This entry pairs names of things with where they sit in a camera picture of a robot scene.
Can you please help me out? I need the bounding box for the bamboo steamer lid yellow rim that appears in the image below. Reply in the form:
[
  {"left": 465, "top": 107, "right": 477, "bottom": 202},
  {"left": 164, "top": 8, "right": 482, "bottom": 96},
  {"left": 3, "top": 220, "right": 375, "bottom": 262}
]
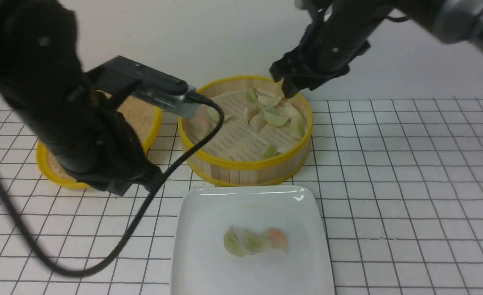
[{"left": 36, "top": 96, "right": 163, "bottom": 190}]

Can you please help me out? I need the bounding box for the green dumpling steamer centre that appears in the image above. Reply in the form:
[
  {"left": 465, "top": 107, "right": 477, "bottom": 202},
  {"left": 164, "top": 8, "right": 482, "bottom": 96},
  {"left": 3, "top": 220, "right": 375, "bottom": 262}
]
[{"left": 262, "top": 108, "right": 288, "bottom": 127}]

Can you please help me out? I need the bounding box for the pale green dumpling on plate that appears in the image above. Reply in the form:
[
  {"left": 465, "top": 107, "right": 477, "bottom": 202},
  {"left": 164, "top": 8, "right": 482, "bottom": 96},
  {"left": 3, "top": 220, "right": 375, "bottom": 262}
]
[{"left": 243, "top": 229, "right": 272, "bottom": 254}]

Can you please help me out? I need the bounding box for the white square plate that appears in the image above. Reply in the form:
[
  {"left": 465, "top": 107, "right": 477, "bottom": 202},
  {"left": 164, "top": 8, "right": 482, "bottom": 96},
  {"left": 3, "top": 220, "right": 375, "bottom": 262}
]
[{"left": 170, "top": 185, "right": 336, "bottom": 295}]

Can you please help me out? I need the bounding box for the black camera cable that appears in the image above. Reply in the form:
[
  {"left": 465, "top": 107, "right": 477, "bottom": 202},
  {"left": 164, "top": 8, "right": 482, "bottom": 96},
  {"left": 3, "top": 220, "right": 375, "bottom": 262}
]
[{"left": 0, "top": 92, "right": 225, "bottom": 278}]

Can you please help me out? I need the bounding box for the green dumpling steamer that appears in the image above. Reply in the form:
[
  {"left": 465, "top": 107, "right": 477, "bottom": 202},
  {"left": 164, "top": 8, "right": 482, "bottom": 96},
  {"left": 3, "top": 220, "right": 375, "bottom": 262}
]
[
  {"left": 288, "top": 113, "right": 306, "bottom": 140},
  {"left": 206, "top": 107, "right": 232, "bottom": 123},
  {"left": 262, "top": 108, "right": 288, "bottom": 127}
]

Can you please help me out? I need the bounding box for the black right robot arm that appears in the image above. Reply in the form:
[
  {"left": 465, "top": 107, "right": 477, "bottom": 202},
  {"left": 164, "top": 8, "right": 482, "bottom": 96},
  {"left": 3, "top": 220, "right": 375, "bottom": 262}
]
[{"left": 270, "top": 0, "right": 483, "bottom": 99}]

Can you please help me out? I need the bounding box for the small green dumpling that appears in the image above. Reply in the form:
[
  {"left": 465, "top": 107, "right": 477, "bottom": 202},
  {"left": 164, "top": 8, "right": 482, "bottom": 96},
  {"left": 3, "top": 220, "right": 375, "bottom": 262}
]
[{"left": 261, "top": 144, "right": 278, "bottom": 159}]

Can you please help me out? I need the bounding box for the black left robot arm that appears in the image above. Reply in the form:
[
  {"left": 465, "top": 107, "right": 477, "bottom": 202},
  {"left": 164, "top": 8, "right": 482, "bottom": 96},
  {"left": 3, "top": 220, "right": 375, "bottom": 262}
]
[{"left": 0, "top": 0, "right": 162, "bottom": 195}]

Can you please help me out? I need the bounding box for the white dumpling in steamer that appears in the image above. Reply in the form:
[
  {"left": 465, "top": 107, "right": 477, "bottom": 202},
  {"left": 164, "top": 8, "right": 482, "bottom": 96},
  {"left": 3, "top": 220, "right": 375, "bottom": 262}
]
[{"left": 255, "top": 89, "right": 285, "bottom": 108}]

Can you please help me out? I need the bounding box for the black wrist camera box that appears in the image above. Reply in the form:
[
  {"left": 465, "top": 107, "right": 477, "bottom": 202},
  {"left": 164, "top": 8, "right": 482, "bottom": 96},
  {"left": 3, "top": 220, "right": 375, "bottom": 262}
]
[{"left": 87, "top": 56, "right": 206, "bottom": 118}]

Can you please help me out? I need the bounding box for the bamboo steamer basket yellow rim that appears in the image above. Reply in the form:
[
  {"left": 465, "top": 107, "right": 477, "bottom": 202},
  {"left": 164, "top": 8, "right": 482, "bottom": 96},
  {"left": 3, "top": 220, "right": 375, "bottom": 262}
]
[{"left": 187, "top": 75, "right": 314, "bottom": 186}]

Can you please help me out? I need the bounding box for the green dumpling steamer right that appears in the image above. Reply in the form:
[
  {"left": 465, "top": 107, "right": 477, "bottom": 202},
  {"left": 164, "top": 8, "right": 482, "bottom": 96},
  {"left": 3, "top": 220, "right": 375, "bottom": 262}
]
[{"left": 288, "top": 113, "right": 306, "bottom": 140}]

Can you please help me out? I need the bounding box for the green dumpling steamer left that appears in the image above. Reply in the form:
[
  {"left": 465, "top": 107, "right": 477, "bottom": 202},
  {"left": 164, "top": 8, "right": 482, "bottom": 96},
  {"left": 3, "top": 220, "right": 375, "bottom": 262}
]
[{"left": 206, "top": 107, "right": 232, "bottom": 123}]

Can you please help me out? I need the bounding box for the pinkish dumpling steamer left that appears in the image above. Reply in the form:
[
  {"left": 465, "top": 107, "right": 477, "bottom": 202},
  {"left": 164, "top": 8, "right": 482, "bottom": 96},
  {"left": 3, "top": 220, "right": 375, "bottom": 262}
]
[{"left": 185, "top": 116, "right": 210, "bottom": 140}]

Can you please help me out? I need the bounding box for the white dumpling steamer centre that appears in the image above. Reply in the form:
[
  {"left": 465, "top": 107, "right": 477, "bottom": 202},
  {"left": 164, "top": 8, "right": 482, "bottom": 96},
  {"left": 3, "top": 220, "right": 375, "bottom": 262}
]
[{"left": 243, "top": 106, "right": 266, "bottom": 132}]

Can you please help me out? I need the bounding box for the green dumpling in steamer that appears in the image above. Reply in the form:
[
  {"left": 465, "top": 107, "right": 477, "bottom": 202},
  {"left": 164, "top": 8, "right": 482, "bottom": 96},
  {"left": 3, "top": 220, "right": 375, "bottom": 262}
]
[{"left": 246, "top": 89, "right": 259, "bottom": 104}]

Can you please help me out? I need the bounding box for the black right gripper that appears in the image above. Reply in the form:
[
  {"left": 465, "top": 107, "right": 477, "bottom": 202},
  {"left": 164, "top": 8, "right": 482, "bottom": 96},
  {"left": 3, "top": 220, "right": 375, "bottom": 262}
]
[{"left": 269, "top": 16, "right": 371, "bottom": 100}]

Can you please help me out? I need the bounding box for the orange dumpling on plate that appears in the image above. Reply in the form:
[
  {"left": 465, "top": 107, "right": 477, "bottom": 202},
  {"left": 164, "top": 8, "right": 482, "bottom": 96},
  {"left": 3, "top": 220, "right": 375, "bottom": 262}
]
[{"left": 266, "top": 229, "right": 289, "bottom": 254}]

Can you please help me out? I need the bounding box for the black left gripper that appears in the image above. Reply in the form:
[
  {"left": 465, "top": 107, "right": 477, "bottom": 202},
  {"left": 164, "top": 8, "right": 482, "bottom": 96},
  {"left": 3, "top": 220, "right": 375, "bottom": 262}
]
[{"left": 67, "top": 102, "right": 162, "bottom": 195}]

